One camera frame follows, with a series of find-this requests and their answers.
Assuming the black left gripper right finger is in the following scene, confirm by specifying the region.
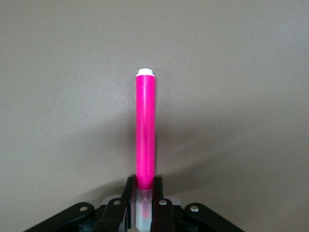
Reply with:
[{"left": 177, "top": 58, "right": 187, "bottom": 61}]
[{"left": 150, "top": 176, "right": 244, "bottom": 232}]

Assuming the pink marker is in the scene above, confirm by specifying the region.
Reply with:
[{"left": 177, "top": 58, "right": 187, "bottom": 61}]
[{"left": 134, "top": 68, "right": 155, "bottom": 232}]

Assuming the brown table cover sheet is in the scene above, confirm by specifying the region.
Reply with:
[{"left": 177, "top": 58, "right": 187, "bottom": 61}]
[{"left": 0, "top": 0, "right": 309, "bottom": 232}]

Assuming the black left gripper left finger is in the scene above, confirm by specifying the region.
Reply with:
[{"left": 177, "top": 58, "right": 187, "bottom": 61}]
[{"left": 23, "top": 175, "right": 136, "bottom": 232}]

